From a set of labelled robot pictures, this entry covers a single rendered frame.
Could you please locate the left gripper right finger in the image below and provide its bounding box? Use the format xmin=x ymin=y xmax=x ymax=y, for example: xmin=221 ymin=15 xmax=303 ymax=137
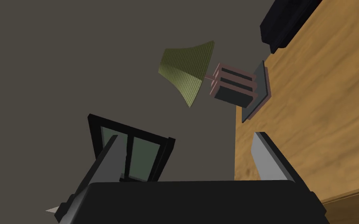
xmin=250 ymin=131 xmax=304 ymax=184

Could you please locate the black framed window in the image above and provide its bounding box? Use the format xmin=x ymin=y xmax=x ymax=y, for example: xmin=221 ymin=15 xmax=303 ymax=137
xmin=87 ymin=113 xmax=176 ymax=183

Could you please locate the black box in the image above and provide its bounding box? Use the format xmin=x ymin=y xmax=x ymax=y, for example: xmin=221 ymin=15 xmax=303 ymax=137
xmin=259 ymin=0 xmax=323 ymax=55

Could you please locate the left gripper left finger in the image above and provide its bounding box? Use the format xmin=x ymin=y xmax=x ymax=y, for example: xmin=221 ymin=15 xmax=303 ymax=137
xmin=74 ymin=135 xmax=127 ymax=197

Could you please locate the wooden table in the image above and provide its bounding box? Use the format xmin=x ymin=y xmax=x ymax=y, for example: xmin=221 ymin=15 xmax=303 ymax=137
xmin=234 ymin=0 xmax=359 ymax=224

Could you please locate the green shade table lamp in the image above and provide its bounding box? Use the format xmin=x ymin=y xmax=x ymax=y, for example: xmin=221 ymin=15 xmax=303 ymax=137
xmin=158 ymin=40 xmax=272 ymax=124

